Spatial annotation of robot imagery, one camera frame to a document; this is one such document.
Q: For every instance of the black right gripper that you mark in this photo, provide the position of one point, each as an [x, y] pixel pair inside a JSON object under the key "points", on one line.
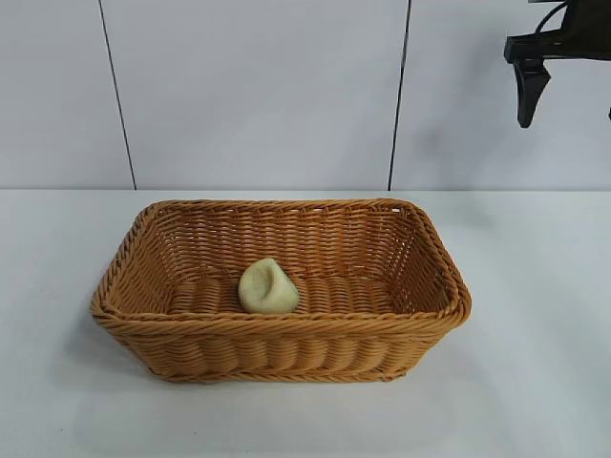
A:
{"points": [[582, 38]]}

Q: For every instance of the woven tan wicker basket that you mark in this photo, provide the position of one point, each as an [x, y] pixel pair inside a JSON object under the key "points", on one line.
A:
{"points": [[334, 334]]}

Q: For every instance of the pale round egg yolk pastry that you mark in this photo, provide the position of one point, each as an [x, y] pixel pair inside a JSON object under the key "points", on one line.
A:
{"points": [[265, 291]]}

